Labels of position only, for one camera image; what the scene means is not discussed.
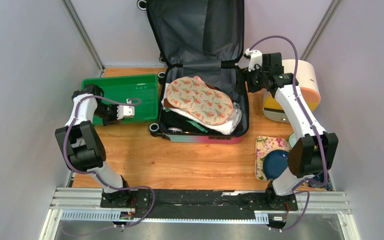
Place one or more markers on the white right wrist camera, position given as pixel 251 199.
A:
pixel 255 58

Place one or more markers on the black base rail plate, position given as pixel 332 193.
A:
pixel 198 204

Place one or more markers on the black clothing in suitcase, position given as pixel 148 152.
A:
pixel 172 119

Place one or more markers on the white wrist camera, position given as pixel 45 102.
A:
pixel 255 58
pixel 125 111

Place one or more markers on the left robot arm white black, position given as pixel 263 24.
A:
pixel 81 147

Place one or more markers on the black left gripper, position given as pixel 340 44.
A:
pixel 114 120

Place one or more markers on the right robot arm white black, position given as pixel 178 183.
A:
pixel 314 150

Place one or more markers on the floral beige fabric pouch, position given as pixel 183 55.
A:
pixel 193 96

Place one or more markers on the floral pattern tray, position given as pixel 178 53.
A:
pixel 264 145

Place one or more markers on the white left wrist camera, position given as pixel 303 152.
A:
pixel 125 111

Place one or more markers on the white folded cloth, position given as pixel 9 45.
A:
pixel 226 128

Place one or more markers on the dark blue plate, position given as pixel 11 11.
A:
pixel 274 163

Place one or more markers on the dark blue cup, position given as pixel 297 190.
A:
pixel 317 183

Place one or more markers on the round pastel drawer cabinet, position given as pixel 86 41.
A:
pixel 308 89

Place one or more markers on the green plastic tray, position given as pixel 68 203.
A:
pixel 121 88

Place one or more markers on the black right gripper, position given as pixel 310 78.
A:
pixel 247 75

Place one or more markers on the light green saucer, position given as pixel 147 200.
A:
pixel 292 140

